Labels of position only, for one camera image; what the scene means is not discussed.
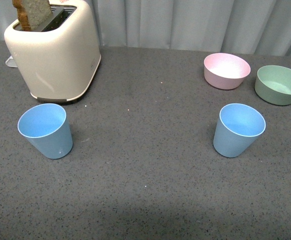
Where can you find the blue cup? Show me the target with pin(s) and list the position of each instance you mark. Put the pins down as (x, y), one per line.
(238, 126)
(47, 128)

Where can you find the pink bowl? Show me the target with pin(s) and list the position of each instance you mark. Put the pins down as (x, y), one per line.
(225, 71)

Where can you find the cream white toaster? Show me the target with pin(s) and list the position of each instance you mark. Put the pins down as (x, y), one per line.
(57, 65)

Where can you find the green bowl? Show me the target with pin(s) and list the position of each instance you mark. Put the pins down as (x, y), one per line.
(273, 84)

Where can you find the grey curtain backdrop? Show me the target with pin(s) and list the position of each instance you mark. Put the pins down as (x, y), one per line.
(261, 27)

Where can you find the slice of brown toast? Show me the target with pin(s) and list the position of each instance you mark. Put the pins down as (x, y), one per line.
(32, 13)

